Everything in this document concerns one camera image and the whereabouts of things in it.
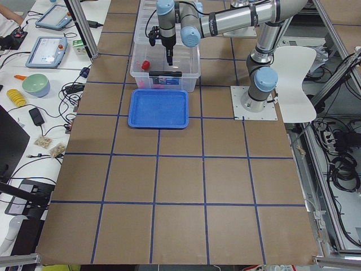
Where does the black box latch handle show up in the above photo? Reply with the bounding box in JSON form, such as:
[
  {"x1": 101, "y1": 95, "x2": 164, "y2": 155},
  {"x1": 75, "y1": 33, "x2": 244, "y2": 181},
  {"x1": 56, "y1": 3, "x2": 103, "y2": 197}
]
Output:
[{"x1": 149, "y1": 71, "x2": 182, "y2": 77}]

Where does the black power adapter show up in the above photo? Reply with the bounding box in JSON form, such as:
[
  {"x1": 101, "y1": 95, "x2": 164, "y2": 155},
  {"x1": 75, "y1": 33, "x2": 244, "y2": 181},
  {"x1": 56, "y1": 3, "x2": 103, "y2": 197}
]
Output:
[{"x1": 29, "y1": 108, "x2": 45, "y2": 126}]

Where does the green blue bowl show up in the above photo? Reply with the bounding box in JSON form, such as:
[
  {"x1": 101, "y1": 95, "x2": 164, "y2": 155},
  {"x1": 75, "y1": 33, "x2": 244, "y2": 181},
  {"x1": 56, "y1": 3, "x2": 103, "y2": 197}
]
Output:
[{"x1": 22, "y1": 73, "x2": 50, "y2": 98}]

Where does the blue plastic tray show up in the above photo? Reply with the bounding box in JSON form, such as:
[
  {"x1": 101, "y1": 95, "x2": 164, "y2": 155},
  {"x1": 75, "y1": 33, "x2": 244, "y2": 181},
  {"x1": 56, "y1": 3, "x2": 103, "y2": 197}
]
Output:
[{"x1": 128, "y1": 89, "x2": 189, "y2": 129}]

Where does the teach pendant tablet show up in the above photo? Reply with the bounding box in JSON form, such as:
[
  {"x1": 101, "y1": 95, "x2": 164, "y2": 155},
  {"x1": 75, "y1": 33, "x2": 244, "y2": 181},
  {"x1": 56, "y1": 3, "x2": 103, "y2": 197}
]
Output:
[
  {"x1": 35, "y1": 5, "x2": 72, "y2": 30},
  {"x1": 25, "y1": 36, "x2": 68, "y2": 68}
]

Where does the toy carrot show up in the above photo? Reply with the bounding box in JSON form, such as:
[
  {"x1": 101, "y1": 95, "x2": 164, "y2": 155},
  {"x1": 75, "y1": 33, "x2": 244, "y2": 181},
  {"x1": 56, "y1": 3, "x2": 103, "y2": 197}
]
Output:
[{"x1": 14, "y1": 75, "x2": 27, "y2": 81}]

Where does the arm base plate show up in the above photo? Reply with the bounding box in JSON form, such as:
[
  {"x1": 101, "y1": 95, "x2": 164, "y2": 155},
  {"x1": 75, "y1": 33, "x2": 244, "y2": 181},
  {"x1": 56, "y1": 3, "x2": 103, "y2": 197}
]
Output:
[{"x1": 230, "y1": 86, "x2": 278, "y2": 121}]

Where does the aluminium frame post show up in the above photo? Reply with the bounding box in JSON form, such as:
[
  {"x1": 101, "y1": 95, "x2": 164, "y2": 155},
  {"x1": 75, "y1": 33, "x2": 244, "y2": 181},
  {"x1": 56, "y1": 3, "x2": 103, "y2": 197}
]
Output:
[{"x1": 64, "y1": 0, "x2": 99, "y2": 59}]

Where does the green white carton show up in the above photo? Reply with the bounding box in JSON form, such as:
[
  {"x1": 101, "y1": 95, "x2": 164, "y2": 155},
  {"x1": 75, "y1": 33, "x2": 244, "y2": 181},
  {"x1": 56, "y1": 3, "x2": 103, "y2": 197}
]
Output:
[{"x1": 72, "y1": 40, "x2": 87, "y2": 55}]

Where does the white chair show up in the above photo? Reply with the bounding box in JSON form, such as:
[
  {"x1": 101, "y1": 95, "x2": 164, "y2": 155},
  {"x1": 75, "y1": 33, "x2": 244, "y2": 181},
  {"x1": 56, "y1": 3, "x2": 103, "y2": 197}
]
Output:
[{"x1": 271, "y1": 46, "x2": 316, "y2": 123}]

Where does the clear plastic storage box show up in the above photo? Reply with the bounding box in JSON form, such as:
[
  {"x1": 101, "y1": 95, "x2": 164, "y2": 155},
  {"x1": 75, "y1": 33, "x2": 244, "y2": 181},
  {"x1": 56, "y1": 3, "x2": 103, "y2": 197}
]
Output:
[{"x1": 130, "y1": 44, "x2": 201, "y2": 93}]

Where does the clear plastic box lid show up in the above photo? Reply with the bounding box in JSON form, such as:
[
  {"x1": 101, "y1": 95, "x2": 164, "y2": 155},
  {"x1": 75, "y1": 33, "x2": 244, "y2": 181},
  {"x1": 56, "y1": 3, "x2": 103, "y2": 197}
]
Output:
[{"x1": 134, "y1": 0, "x2": 200, "y2": 47}]

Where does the yellow toy corn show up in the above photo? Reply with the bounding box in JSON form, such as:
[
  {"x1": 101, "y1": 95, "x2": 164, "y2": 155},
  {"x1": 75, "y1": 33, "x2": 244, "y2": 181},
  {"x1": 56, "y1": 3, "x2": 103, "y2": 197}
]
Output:
[{"x1": 6, "y1": 89, "x2": 27, "y2": 107}]

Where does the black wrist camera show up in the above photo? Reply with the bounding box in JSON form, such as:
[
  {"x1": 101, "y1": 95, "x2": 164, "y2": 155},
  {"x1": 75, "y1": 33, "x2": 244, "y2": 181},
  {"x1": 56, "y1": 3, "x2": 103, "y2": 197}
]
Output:
[{"x1": 148, "y1": 26, "x2": 160, "y2": 47}]

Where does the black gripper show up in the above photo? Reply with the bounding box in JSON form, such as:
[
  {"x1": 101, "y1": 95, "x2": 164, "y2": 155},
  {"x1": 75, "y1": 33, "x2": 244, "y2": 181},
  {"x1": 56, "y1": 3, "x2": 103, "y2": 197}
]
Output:
[{"x1": 160, "y1": 35, "x2": 175, "y2": 65}]

